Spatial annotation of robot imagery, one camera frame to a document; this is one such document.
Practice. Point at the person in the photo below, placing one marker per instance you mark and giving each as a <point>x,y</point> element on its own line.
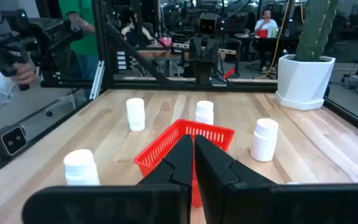
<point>266,25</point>
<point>85,46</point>

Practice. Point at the green cactus plant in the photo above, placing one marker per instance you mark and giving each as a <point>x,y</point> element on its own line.
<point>312,31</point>

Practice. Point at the person's hand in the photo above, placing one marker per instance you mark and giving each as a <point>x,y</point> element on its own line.
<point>26,74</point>

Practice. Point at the white pill bottle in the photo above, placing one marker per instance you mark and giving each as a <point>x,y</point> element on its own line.
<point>204,112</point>
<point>264,140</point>
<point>81,168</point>
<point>135,113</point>

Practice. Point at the red container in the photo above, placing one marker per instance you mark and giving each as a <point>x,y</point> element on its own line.
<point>262,33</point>

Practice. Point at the small red object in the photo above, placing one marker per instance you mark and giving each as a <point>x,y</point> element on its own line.
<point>229,73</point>

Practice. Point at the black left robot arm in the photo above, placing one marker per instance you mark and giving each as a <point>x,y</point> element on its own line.
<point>204,74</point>

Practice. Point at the silver aluminium extrusion bar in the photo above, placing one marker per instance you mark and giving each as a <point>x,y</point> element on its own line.
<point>97,79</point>

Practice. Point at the white hexagonal plant pot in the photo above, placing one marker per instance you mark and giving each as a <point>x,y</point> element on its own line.
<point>303,84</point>

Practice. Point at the black stereo camera box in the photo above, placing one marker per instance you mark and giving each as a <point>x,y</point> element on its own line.
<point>9,141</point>

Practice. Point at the red plastic mesh basket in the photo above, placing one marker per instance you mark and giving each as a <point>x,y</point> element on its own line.
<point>166,146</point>

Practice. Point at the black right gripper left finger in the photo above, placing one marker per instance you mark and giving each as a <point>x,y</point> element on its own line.
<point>166,202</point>

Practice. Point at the black labelled drawer unit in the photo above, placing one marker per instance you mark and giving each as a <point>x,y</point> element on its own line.
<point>121,60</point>

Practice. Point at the pink container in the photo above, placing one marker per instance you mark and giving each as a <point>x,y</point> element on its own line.
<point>166,41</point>

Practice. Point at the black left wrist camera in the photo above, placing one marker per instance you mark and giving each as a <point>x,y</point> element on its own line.
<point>208,25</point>

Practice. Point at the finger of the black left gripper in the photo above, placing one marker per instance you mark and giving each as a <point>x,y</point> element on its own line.
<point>195,49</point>
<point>213,49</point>

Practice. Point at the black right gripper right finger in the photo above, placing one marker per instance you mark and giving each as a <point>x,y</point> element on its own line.
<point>244,202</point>

